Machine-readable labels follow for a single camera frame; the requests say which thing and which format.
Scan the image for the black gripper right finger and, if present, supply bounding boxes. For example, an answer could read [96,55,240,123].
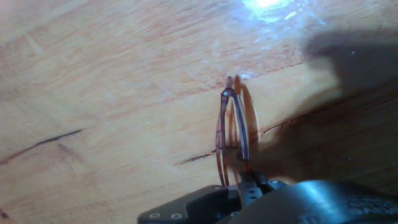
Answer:
[238,170,289,208]

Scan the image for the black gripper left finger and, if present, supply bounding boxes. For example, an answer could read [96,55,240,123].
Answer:
[137,185,242,224]

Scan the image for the brown framed glasses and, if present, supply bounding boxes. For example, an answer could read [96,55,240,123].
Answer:
[215,75,251,187]

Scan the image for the orange-brown wooden board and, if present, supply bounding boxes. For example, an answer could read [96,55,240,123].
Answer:
[0,0,398,224]

